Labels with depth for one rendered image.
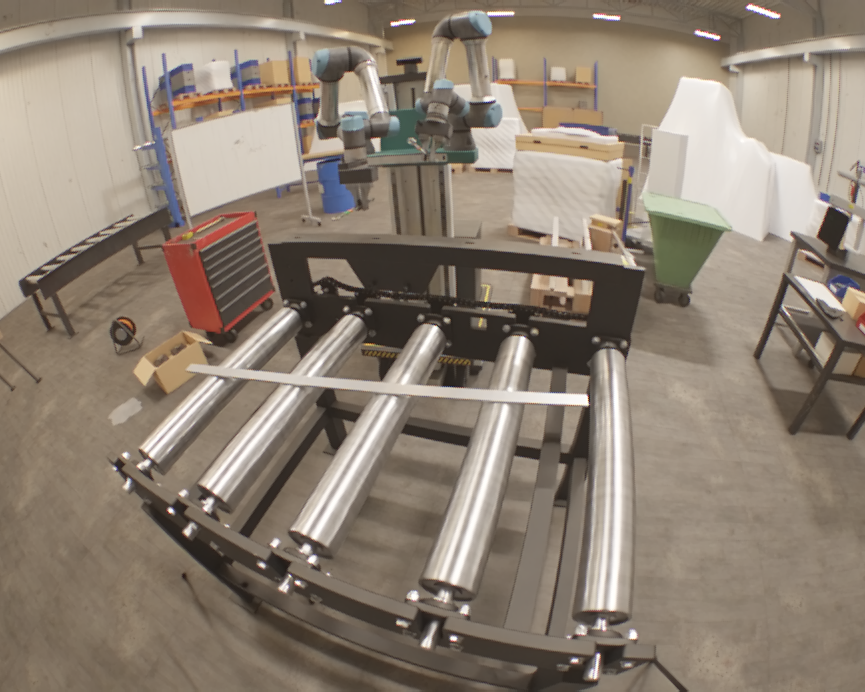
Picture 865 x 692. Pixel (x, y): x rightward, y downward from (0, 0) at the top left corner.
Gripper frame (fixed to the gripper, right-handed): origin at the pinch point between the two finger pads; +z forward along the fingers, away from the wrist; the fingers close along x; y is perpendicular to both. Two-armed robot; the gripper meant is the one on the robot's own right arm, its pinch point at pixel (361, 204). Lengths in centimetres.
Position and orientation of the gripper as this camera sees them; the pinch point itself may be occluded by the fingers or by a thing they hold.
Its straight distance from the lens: 138.5
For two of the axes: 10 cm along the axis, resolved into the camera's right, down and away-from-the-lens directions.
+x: -9.5, -1.3, 2.9
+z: 0.6, 8.2, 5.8
